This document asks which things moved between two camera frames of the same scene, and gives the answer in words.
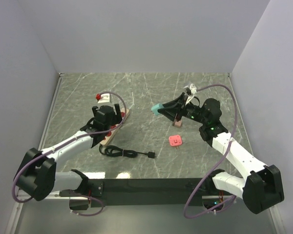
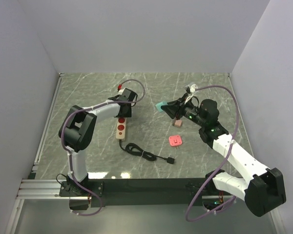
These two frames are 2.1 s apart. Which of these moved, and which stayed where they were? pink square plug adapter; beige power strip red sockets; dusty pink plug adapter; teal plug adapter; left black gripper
Moved: left black gripper; beige power strip red sockets; teal plug adapter
Stayed: dusty pink plug adapter; pink square plug adapter
